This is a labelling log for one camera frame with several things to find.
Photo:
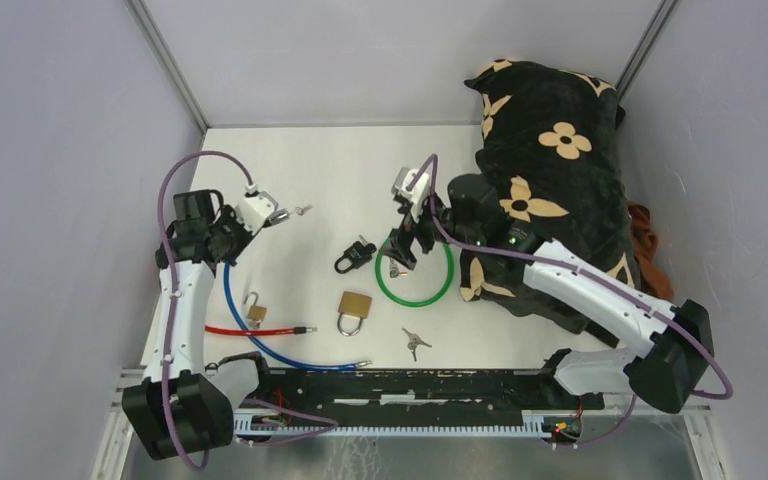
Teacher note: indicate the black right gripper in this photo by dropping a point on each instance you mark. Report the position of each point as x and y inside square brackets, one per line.
[400, 247]

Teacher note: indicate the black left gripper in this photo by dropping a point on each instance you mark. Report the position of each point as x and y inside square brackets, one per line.
[228, 215]

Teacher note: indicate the silver keys of green lock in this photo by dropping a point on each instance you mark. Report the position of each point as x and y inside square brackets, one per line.
[394, 269]

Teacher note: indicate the green cable lock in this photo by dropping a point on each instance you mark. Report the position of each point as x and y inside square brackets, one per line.
[415, 303]

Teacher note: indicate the black padlock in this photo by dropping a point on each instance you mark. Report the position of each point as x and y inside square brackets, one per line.
[358, 254]

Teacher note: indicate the silver keys of brass padlock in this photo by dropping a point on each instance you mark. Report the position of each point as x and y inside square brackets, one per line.
[414, 342]

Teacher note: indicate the blue cable lock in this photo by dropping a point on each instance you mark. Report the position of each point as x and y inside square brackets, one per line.
[270, 353]

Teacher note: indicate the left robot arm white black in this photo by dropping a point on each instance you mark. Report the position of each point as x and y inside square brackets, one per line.
[178, 408]

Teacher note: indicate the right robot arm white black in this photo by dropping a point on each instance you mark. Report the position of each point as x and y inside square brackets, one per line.
[665, 354]

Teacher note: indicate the silver keys of blue lock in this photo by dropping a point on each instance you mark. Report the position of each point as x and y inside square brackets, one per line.
[302, 210]

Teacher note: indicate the small brass padlock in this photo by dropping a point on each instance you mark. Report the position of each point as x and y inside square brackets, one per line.
[254, 313]

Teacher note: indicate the black floral pillow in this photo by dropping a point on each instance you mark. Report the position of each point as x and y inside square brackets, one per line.
[549, 149]

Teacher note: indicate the brown cloth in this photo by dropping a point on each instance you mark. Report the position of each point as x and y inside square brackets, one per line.
[654, 281]

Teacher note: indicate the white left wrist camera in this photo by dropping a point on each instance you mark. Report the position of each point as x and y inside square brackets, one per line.
[256, 209]

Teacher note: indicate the red cable lock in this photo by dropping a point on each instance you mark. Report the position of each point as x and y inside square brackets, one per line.
[287, 331]

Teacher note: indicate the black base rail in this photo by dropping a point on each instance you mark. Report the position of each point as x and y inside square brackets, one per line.
[411, 403]

